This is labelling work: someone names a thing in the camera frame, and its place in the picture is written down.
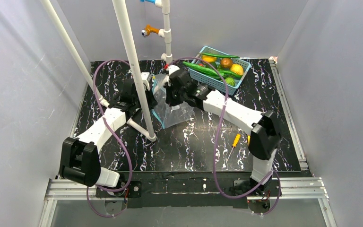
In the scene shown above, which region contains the orange webcam on pipe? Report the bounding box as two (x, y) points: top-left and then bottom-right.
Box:
(141, 24), (159, 37)

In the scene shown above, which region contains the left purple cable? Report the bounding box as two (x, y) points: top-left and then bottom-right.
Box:
(86, 59), (134, 218)

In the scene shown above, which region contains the clear zip top bag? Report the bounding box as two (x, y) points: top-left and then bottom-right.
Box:
(151, 74), (194, 129)

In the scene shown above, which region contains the purple cable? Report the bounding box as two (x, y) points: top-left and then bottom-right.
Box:
(165, 57), (282, 217)
(86, 59), (134, 218)

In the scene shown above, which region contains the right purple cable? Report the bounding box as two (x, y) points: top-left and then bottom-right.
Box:
(165, 57), (282, 217)

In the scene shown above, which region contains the green chili pepper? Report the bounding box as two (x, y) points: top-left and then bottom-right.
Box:
(219, 70), (242, 79)

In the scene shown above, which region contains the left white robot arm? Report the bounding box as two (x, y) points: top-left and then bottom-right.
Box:
(59, 79), (156, 192)

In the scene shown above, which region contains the blue clip on pipe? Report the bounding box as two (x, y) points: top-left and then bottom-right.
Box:
(140, 0), (156, 4)

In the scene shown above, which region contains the aluminium rail frame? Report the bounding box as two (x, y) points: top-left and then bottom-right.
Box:
(39, 174), (336, 227)

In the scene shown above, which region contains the yellow lemon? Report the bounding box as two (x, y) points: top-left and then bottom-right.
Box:
(230, 64), (244, 76)

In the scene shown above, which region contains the orange fruit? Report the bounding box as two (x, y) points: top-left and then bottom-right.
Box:
(202, 55), (217, 63)

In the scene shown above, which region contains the light green vegetable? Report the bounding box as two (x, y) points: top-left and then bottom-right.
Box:
(225, 77), (236, 87)

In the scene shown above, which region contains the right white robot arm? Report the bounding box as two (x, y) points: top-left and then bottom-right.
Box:
(164, 65), (282, 182)

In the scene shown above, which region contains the white PVC pipe frame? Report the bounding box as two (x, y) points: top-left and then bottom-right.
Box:
(41, 0), (157, 141)

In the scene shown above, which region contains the thin green bean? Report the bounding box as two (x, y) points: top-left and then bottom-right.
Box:
(198, 52), (240, 59)

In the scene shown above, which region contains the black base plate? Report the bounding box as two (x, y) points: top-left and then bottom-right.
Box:
(94, 170), (282, 209)

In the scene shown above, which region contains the light blue plastic basket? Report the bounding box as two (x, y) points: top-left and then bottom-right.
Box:
(183, 46), (251, 96)

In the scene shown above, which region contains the long green cucumber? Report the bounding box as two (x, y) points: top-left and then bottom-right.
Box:
(183, 61), (220, 79)

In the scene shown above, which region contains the orange handled screwdriver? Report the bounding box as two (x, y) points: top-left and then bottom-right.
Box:
(226, 134), (241, 163)

